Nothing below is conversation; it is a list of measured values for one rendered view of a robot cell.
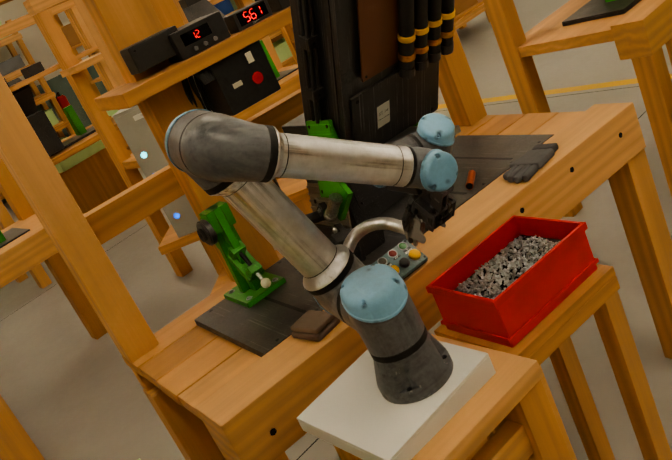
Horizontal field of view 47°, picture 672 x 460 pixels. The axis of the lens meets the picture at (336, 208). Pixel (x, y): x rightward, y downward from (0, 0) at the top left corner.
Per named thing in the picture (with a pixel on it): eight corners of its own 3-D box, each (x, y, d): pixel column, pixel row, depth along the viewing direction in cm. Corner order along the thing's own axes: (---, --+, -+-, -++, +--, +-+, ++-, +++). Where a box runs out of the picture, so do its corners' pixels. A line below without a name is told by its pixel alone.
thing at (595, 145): (647, 146, 231) (633, 101, 226) (252, 480, 165) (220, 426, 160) (607, 146, 243) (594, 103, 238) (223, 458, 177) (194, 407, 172)
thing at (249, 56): (282, 88, 218) (259, 39, 214) (234, 116, 211) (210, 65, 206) (262, 91, 229) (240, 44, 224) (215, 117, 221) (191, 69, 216)
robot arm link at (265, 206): (365, 343, 150) (164, 147, 127) (333, 321, 163) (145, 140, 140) (405, 297, 152) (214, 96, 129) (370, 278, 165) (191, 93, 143)
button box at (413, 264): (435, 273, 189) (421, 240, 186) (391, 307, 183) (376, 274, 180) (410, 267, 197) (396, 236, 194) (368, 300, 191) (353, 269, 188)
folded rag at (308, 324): (341, 321, 179) (336, 311, 178) (319, 343, 174) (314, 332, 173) (313, 318, 186) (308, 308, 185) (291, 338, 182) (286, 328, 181)
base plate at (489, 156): (556, 140, 230) (554, 133, 229) (268, 360, 181) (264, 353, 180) (460, 140, 265) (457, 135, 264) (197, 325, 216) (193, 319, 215)
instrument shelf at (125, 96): (384, -27, 234) (379, -39, 232) (129, 108, 194) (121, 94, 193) (339, -13, 254) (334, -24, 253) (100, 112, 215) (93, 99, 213)
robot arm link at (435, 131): (406, 119, 154) (441, 104, 157) (403, 158, 162) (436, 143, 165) (429, 142, 150) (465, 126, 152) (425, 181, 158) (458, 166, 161)
